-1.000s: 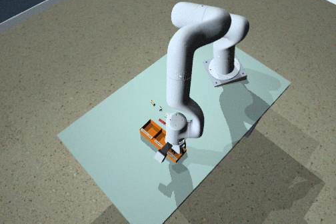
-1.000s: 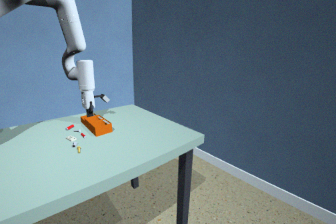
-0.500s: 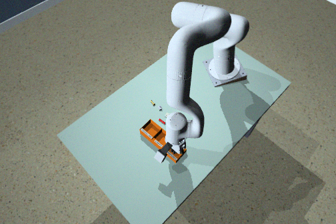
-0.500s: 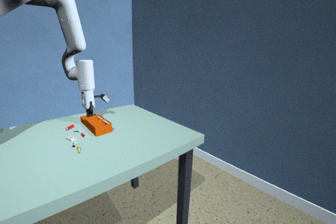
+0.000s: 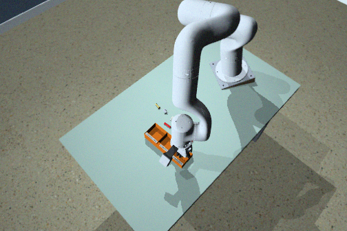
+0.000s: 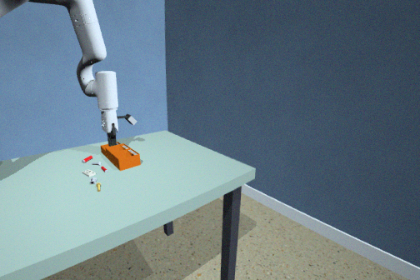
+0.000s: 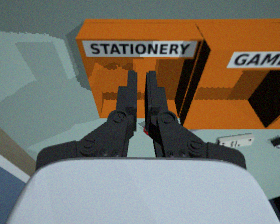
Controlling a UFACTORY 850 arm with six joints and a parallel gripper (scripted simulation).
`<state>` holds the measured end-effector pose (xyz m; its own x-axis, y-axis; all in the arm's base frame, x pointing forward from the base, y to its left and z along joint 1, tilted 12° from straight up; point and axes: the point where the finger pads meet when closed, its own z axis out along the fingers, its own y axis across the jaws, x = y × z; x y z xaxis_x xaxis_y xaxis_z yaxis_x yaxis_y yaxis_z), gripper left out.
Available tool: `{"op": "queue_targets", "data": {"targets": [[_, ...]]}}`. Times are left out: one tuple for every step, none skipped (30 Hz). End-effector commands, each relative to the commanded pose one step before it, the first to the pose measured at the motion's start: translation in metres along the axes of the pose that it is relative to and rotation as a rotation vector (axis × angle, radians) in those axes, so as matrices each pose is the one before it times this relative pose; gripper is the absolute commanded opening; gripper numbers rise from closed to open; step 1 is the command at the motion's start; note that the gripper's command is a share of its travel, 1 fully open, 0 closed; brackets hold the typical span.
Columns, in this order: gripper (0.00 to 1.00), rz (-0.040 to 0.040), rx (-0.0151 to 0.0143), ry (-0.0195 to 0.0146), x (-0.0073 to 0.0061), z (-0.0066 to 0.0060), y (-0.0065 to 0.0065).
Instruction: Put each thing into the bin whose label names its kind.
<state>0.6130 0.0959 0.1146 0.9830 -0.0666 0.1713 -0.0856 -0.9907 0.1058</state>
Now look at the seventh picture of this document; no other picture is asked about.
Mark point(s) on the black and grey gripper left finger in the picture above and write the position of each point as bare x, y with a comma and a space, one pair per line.
111, 139

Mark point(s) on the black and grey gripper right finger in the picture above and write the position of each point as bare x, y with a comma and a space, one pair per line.
171, 139

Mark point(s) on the orange bin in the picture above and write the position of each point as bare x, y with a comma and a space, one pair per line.
217, 73

